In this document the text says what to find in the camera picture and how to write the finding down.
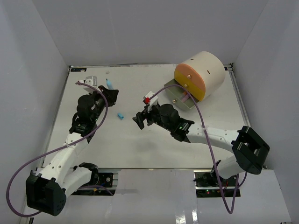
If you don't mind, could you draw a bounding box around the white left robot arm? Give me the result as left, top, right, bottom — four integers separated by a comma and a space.
26, 85, 119, 216

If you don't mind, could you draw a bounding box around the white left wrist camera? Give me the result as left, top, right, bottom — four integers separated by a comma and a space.
78, 76, 98, 87

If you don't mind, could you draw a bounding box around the light blue highlighter body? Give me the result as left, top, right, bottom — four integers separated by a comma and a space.
106, 79, 114, 90

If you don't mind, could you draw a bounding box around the light blue highlighter cap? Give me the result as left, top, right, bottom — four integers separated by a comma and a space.
117, 113, 124, 120

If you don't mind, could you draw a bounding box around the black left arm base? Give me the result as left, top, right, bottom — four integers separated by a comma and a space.
69, 162, 116, 196

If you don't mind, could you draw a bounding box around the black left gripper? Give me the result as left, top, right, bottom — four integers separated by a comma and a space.
89, 86, 120, 122

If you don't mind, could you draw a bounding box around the round three-drawer storage box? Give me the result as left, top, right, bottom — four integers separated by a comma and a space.
164, 51, 226, 111

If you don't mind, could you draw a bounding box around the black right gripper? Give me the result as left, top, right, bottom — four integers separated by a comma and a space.
133, 103, 172, 133

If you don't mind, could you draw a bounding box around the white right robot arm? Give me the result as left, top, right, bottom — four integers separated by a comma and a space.
133, 104, 270, 186

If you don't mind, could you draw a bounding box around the pink purple highlighter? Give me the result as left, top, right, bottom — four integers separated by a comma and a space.
181, 92, 190, 102

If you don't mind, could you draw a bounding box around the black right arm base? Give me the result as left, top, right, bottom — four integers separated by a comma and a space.
193, 168, 237, 198

